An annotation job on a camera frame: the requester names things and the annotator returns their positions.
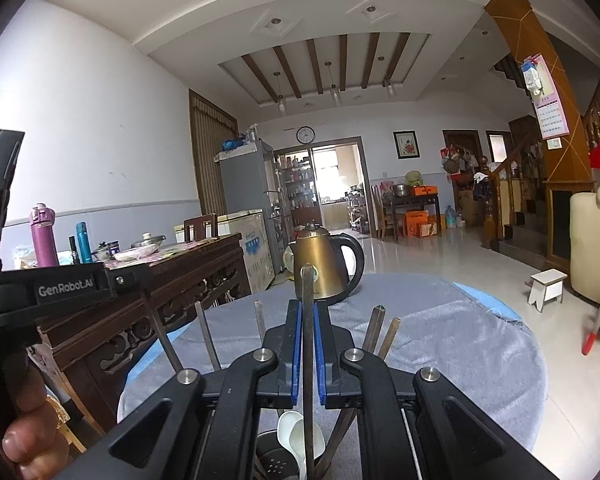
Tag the round wall clock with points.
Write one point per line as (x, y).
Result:
(305, 135)

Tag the orange box under table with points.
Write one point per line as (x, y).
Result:
(412, 220)

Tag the purple water bottle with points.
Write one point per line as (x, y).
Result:
(42, 220)

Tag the blue water jug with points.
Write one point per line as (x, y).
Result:
(450, 217)

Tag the cream leather sofa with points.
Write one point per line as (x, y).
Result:
(585, 244)

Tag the person's left hand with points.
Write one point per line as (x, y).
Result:
(32, 441)

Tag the dark wooden side table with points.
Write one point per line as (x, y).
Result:
(397, 206)

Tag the framed wall picture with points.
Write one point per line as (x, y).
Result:
(406, 144)

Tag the pink wall calendar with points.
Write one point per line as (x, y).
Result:
(544, 97)

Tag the grey refrigerator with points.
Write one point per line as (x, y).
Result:
(250, 182)

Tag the black cylindrical utensil holder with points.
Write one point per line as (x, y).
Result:
(278, 463)

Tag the wooden stair railing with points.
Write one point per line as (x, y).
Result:
(513, 183)

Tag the gold electric kettle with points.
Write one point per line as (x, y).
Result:
(315, 246)

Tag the white chest freezer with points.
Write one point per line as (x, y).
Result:
(250, 225)

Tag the grey tablecloth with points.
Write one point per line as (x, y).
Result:
(484, 349)

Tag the small white step stool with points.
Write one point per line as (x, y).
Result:
(546, 286)

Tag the teal thermos bottle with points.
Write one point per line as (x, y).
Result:
(84, 246)

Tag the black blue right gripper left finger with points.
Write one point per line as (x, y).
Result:
(202, 426)

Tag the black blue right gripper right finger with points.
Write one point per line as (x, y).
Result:
(412, 425)

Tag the dark chopstick pair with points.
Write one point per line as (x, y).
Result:
(206, 334)
(258, 313)

